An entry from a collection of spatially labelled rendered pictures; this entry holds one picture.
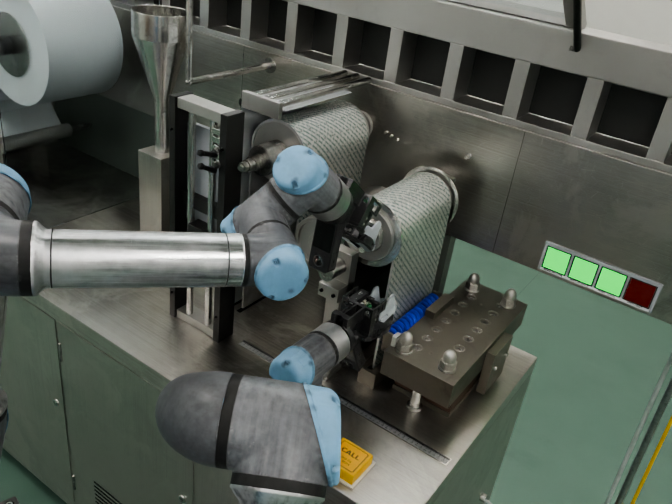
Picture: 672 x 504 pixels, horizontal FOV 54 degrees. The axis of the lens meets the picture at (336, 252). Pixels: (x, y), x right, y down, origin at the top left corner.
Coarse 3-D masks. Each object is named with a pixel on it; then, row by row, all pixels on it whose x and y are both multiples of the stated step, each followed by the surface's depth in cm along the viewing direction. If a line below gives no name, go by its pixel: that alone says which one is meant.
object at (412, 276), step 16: (432, 240) 146; (416, 256) 142; (432, 256) 150; (400, 272) 137; (416, 272) 145; (432, 272) 154; (400, 288) 141; (416, 288) 149; (432, 288) 158; (400, 304) 145; (416, 304) 153
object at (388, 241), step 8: (384, 216) 129; (384, 224) 129; (384, 232) 130; (392, 232) 129; (384, 240) 130; (392, 240) 130; (352, 248) 136; (384, 248) 131; (360, 256) 135; (368, 256) 134; (376, 256) 133; (384, 256) 132
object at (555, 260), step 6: (552, 252) 146; (558, 252) 145; (546, 258) 147; (552, 258) 146; (558, 258) 146; (564, 258) 145; (546, 264) 148; (552, 264) 147; (558, 264) 146; (564, 264) 145; (558, 270) 147; (564, 270) 146
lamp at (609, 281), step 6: (606, 270) 140; (600, 276) 142; (606, 276) 141; (612, 276) 140; (618, 276) 139; (624, 276) 139; (600, 282) 142; (606, 282) 141; (612, 282) 140; (618, 282) 140; (600, 288) 142; (606, 288) 142; (612, 288) 141; (618, 288) 140; (618, 294) 141
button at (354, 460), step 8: (344, 440) 127; (344, 448) 126; (352, 448) 126; (360, 448) 126; (344, 456) 124; (352, 456) 124; (360, 456) 124; (368, 456) 125; (344, 464) 122; (352, 464) 122; (360, 464) 123; (368, 464) 125; (344, 472) 121; (352, 472) 121; (360, 472) 122; (344, 480) 122; (352, 480) 120
